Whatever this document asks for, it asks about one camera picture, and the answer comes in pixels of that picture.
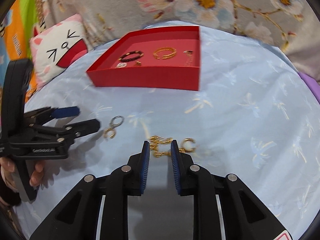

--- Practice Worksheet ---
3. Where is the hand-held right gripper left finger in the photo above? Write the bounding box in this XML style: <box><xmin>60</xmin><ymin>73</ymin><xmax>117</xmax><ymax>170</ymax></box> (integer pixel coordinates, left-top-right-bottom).
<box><xmin>30</xmin><ymin>141</ymin><xmax>151</xmax><ymax>240</ymax></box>

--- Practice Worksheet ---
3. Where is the grey floral blanket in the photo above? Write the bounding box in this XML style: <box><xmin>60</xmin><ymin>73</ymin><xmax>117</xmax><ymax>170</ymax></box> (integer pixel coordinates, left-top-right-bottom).
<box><xmin>35</xmin><ymin>0</ymin><xmax>320</xmax><ymax>83</ymax></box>

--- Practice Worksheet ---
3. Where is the gold chain hoop earring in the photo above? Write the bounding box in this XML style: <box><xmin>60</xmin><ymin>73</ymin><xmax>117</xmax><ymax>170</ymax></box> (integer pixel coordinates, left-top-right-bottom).
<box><xmin>179</xmin><ymin>138</ymin><xmax>197</xmax><ymax>154</ymax></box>

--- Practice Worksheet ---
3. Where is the purple cloth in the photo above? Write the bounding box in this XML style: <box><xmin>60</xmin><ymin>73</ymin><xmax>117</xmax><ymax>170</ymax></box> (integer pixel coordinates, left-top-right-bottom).
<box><xmin>299</xmin><ymin>71</ymin><xmax>320</xmax><ymax>93</ymax></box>

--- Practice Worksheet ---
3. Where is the gold link watch bracelet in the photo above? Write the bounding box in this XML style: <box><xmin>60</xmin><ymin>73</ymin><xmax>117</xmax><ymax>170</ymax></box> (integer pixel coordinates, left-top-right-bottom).
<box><xmin>149</xmin><ymin>135</ymin><xmax>175</xmax><ymax>158</ymax></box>

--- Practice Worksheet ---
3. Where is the white pink cat pillow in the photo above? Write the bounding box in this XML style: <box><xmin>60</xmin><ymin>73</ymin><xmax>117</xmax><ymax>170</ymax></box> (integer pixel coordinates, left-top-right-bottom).
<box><xmin>29</xmin><ymin>14</ymin><xmax>88</xmax><ymax>90</ymax></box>

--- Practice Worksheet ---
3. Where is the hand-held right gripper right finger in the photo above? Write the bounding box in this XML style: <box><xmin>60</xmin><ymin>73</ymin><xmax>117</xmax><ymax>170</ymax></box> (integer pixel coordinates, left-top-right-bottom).
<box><xmin>170</xmin><ymin>139</ymin><xmax>291</xmax><ymax>240</ymax></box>

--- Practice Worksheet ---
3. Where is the black clover gold necklace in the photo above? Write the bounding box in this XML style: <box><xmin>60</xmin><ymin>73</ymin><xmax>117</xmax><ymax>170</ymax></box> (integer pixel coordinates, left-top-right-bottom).
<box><xmin>184</xmin><ymin>50</ymin><xmax>195</xmax><ymax>67</ymax></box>

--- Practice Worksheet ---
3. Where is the red cardboard box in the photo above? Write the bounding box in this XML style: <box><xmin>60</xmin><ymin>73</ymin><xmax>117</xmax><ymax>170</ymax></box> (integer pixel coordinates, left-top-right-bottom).
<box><xmin>86</xmin><ymin>26</ymin><xmax>202</xmax><ymax>92</ymax></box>

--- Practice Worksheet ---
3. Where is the gold cuff bracelet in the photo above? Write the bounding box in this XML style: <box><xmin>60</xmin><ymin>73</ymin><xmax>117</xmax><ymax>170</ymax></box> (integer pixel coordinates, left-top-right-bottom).
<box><xmin>153</xmin><ymin>47</ymin><xmax>177</xmax><ymax>60</ymax></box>

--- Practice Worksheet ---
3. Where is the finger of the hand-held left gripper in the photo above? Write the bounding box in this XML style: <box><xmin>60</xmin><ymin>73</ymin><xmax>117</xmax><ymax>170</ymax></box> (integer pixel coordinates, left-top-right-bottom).
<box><xmin>24</xmin><ymin>106</ymin><xmax>80</xmax><ymax>126</ymax></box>
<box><xmin>12</xmin><ymin>119</ymin><xmax>101</xmax><ymax>146</ymax></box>

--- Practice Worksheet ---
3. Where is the silver ring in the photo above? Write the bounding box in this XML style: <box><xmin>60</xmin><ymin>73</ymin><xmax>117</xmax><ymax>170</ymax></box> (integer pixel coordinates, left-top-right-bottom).
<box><xmin>111</xmin><ymin>115</ymin><xmax>125</xmax><ymax>128</ymax></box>

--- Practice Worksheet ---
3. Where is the person's left hand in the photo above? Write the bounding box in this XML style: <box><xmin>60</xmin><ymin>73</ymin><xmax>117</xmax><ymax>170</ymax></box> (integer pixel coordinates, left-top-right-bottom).
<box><xmin>0</xmin><ymin>156</ymin><xmax>46</xmax><ymax>187</ymax></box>

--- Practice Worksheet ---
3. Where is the colourful cartoon bedsheet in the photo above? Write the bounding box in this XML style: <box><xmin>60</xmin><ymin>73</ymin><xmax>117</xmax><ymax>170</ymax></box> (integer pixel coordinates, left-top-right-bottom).
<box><xmin>0</xmin><ymin>0</ymin><xmax>40</xmax><ymax>98</ymax></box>

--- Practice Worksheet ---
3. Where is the light blue bedsheet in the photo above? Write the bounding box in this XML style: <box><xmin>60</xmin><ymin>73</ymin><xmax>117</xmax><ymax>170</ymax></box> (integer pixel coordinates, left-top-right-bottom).
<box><xmin>19</xmin><ymin>20</ymin><xmax>320</xmax><ymax>240</ymax></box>

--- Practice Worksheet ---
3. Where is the black bead bracelet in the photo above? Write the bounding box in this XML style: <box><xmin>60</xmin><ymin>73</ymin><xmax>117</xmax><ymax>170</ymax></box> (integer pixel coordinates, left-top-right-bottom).
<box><xmin>119</xmin><ymin>50</ymin><xmax>144</xmax><ymax>62</ymax></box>

